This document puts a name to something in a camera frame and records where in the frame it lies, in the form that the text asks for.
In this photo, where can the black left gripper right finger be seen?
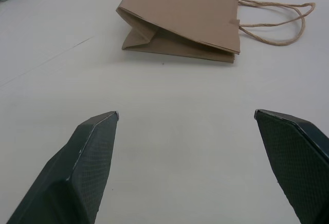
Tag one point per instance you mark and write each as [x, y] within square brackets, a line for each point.
[298, 162]

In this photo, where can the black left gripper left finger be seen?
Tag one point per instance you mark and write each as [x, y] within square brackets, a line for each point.
[77, 172]

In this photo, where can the brown paper bag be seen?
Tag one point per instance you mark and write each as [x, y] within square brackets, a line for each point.
[185, 16]

